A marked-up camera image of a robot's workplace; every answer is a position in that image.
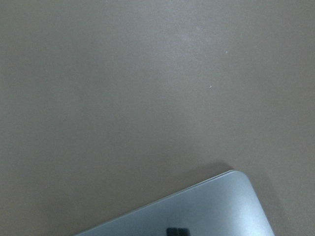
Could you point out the grey laptop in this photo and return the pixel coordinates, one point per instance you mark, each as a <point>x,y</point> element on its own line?
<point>224,205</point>

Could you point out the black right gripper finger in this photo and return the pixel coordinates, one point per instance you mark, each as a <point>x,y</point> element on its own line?
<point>172,232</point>

